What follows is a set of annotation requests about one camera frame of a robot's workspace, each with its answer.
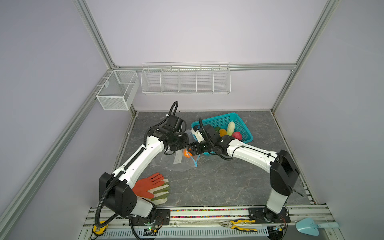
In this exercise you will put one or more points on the white wire shelf basket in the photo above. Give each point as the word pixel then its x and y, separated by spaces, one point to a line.
pixel 174 78

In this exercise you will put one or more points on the yellow handled pliers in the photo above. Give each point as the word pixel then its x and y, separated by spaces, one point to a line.
pixel 243 225

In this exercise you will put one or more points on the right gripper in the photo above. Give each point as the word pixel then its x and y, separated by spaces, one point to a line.
pixel 195 146

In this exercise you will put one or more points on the red white work glove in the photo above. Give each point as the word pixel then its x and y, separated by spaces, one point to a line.
pixel 154 189

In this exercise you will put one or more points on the white slotted cable duct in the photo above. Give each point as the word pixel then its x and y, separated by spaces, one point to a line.
pixel 178 233

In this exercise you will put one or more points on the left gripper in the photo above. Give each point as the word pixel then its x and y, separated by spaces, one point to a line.
pixel 185 143

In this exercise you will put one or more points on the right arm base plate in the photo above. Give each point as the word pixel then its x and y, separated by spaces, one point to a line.
pixel 266 216

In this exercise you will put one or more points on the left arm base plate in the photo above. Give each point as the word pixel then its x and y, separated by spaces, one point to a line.
pixel 160 217

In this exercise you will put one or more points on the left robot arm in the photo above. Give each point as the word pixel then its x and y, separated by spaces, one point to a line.
pixel 117 197

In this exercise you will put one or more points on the light blue scoop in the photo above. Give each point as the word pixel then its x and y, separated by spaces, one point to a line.
pixel 309 227

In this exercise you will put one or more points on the yellow orange mango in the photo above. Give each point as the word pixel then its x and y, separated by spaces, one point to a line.
pixel 222 132

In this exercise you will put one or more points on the white mesh box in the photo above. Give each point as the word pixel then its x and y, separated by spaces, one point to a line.
pixel 118 91

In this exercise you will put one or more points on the small orange fruit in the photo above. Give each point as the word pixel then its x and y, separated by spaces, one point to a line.
pixel 187 154

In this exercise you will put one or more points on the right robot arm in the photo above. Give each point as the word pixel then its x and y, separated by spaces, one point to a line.
pixel 283 171

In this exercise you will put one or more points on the clear zip top bag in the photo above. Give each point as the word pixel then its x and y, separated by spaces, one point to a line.
pixel 174 162

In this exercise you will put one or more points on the white radish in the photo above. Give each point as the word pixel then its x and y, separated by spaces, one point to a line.
pixel 231 128

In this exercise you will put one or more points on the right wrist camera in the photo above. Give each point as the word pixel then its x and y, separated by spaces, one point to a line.
pixel 197 136

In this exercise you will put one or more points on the pink red round fruit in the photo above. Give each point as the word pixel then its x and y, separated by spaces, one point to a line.
pixel 238 136

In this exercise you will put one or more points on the yellow tape measure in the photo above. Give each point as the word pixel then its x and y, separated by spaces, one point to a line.
pixel 99 231

